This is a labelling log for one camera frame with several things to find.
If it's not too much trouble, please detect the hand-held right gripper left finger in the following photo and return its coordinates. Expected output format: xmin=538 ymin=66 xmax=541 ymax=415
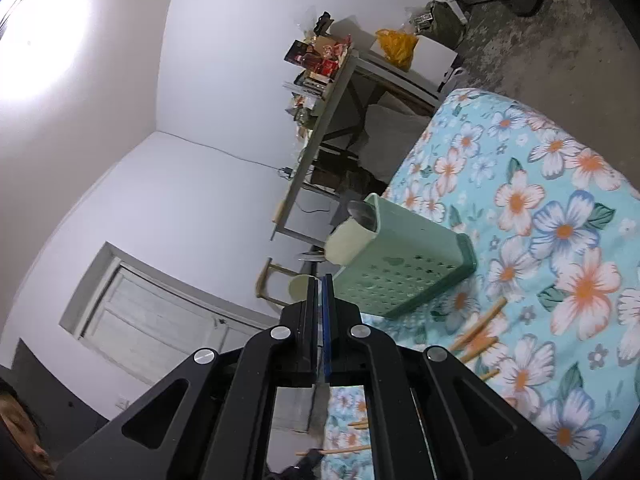
xmin=55 ymin=275 xmax=321 ymax=480

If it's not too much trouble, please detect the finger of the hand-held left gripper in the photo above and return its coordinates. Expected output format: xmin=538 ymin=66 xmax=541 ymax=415
xmin=270 ymin=447 xmax=326 ymax=480

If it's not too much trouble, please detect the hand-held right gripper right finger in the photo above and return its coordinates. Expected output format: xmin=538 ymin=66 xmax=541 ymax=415
xmin=321 ymin=274 xmax=583 ymax=480

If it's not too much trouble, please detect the cream white cup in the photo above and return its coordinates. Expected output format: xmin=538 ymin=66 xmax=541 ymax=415
xmin=324 ymin=217 xmax=378 ymax=267

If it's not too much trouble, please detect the green perforated utensil holder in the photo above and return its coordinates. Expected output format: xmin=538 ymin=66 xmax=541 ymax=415
xmin=330 ymin=192 xmax=478 ymax=318

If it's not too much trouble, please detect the wooden stool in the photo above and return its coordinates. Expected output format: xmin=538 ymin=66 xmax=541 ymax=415
xmin=255 ymin=257 xmax=317 ymax=307

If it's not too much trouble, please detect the white panelled door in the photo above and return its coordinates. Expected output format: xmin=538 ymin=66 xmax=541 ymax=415
xmin=60 ymin=242 xmax=281 ymax=386

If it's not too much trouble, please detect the grey metal-legged desk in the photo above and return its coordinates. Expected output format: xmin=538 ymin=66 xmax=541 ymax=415
xmin=270 ymin=52 xmax=451 ymax=241

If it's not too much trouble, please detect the grey cushion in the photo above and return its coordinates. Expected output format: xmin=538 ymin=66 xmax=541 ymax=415
xmin=357 ymin=92 xmax=433 ymax=181

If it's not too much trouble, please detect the floral blue blanket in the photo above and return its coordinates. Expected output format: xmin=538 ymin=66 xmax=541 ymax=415
xmin=320 ymin=87 xmax=636 ymax=480

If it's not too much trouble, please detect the pile of goods on desk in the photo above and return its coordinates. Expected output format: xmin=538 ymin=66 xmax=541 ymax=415
xmin=282 ymin=10 xmax=358 ymax=126

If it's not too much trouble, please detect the person's head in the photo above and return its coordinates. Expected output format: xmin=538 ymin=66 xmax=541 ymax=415
xmin=0 ymin=377 xmax=56 ymax=480

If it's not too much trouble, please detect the yellow plastic bag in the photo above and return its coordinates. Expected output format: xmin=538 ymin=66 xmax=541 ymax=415
xmin=375 ymin=28 xmax=420 ymax=72

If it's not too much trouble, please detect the white cardboard box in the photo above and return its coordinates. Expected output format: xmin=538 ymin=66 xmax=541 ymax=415
xmin=367 ymin=35 xmax=463 ymax=93

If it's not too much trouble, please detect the dark green bag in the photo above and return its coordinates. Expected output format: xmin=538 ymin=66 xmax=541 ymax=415
xmin=410 ymin=0 xmax=468 ymax=46

